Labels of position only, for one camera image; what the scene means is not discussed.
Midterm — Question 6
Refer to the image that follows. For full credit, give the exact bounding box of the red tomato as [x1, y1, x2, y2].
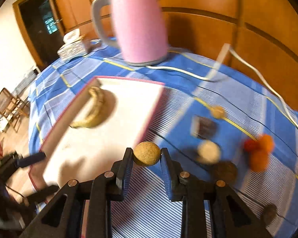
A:
[243, 139, 260, 153]

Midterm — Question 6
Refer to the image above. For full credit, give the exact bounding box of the pink electric kettle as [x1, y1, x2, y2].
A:
[91, 0, 170, 67]

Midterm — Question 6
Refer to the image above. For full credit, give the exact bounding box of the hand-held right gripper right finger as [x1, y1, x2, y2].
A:
[160, 148, 274, 238]

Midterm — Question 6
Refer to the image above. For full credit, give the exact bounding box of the white power cord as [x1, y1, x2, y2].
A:
[145, 43, 298, 144]

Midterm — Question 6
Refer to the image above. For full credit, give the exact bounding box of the patterned tissue box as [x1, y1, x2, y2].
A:
[57, 28, 91, 62]

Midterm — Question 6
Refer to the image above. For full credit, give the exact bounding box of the yellow banana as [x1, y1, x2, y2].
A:
[70, 86, 115, 129]

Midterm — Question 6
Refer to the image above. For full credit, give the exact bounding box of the small dark box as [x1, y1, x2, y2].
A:
[191, 115, 218, 139]

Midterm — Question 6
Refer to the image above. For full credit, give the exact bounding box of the wooden chair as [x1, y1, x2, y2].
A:
[0, 87, 30, 133]

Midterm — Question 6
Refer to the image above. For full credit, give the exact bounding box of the wooden framed dark window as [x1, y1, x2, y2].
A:
[13, 0, 66, 66]

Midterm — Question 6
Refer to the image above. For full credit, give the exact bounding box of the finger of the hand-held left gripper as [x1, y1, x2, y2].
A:
[16, 152, 47, 168]
[27, 185, 59, 205]

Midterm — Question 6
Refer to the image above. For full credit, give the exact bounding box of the blue plaid tablecloth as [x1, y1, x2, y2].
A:
[27, 38, 298, 238]

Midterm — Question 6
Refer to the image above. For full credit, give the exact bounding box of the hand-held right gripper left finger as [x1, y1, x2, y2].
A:
[20, 148, 134, 238]

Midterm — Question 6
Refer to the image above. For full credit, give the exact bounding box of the brown kiwi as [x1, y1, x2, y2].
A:
[211, 105, 226, 119]
[197, 140, 221, 164]
[134, 141, 162, 167]

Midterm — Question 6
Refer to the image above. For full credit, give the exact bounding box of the white tray with pink rim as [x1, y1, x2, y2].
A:
[30, 76, 165, 191]

